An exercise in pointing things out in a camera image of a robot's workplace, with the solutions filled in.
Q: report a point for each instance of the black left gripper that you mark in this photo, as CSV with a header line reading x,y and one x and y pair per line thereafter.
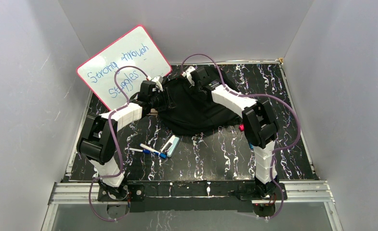
x,y
164,100

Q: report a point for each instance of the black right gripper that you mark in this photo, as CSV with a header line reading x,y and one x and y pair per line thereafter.
x,y
196,86

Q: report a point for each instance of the black student backpack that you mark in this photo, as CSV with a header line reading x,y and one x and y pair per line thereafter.
x,y
193,113

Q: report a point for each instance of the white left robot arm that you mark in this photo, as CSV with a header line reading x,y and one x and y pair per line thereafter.
x,y
98,138

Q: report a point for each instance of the small wooden block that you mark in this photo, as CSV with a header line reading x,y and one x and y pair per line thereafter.
x,y
153,112

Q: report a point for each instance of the white eraser block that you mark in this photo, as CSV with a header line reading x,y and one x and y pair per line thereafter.
x,y
170,146

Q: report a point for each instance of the white blue whiteboard marker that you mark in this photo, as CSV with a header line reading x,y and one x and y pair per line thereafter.
x,y
160,154

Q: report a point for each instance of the pink framed whiteboard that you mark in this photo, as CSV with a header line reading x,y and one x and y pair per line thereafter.
x,y
117,71

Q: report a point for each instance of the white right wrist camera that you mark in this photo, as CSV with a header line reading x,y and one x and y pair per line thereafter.
x,y
187,74

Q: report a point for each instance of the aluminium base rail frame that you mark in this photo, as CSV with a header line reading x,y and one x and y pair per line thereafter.
x,y
197,195

